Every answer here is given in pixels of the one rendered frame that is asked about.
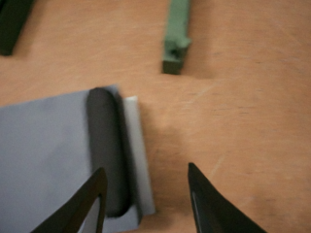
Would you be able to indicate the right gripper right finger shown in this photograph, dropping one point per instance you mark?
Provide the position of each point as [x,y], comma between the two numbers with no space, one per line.
[220,214]

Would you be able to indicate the grey box with black handle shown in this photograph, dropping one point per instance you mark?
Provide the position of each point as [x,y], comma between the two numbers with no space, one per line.
[50,146]

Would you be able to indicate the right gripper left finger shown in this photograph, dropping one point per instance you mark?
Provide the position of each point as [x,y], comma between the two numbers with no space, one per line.
[89,202]

